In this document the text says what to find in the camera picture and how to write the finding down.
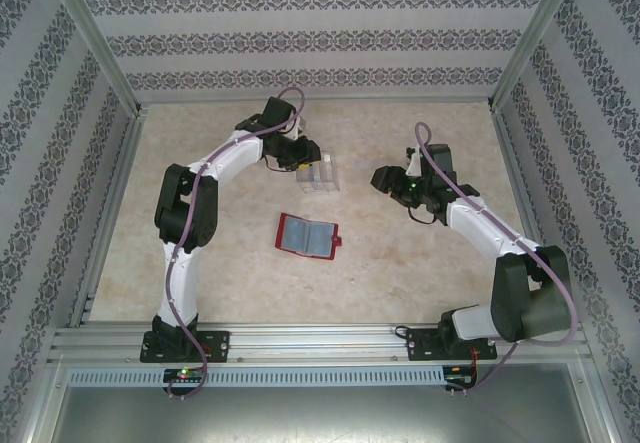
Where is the clear plastic card box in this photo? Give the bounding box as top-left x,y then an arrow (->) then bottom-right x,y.
295,150 -> 344,195

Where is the red leather card holder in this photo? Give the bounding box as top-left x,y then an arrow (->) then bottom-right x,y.
273,212 -> 345,260

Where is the grey metal panel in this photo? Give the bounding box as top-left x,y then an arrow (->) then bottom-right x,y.
47,385 -> 614,443

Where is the left controller board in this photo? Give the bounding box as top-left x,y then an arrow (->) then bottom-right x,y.
163,368 -> 206,383

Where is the thin black left camera cable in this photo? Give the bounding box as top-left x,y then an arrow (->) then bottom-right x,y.
264,156 -> 297,175

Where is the thin black camera cable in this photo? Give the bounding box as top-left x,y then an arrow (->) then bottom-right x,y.
264,156 -> 297,175
407,203 -> 437,225

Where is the thin black right camera cable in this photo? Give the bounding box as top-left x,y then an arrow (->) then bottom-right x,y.
407,203 -> 437,225

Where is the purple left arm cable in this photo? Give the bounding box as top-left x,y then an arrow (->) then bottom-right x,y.
164,86 -> 307,403

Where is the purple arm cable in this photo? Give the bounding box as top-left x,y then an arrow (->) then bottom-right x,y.
164,86 -> 307,403
414,121 -> 581,399

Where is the aluminium back rail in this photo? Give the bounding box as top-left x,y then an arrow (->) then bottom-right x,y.
134,94 -> 494,109

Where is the aluminium frame post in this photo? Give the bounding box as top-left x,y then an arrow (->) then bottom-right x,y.
487,0 -> 589,114
42,0 -> 146,117

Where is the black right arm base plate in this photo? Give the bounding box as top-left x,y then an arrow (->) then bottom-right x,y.
407,327 -> 499,363

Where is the aluminium mounting rail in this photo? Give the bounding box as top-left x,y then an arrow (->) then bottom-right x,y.
47,325 -> 589,364

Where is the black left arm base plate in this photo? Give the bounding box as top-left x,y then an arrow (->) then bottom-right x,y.
139,325 -> 231,364

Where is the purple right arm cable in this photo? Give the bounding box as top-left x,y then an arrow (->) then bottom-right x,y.
414,121 -> 581,399

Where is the slotted grey cable duct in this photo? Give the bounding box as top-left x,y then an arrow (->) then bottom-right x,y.
67,366 -> 446,387

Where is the aluminium side rail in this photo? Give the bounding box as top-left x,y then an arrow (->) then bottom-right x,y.
69,105 -> 149,328

